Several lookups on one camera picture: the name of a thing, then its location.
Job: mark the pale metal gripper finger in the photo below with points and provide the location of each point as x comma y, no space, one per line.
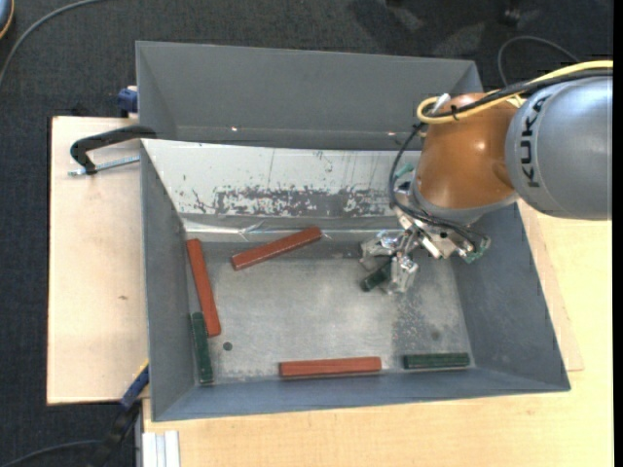
379,246
403,275

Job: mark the dark green block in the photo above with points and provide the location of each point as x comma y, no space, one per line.
376,277
436,361
202,348

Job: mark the grey metal bin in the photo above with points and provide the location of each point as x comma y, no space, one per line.
311,309

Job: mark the pale wood board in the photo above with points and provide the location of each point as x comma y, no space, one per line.
95,270

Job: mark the red-brown flat block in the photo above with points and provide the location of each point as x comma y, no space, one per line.
330,366
204,290
275,249

